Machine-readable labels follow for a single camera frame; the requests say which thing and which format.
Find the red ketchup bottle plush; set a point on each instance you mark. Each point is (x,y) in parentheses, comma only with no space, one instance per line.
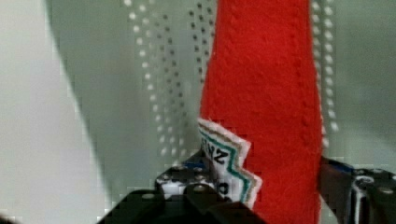
(260,121)

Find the green strainer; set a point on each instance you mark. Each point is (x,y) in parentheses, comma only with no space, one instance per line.
(138,67)

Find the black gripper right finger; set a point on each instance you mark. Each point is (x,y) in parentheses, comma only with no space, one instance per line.
(358,196)

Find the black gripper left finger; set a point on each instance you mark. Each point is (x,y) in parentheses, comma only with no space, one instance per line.
(183,194)

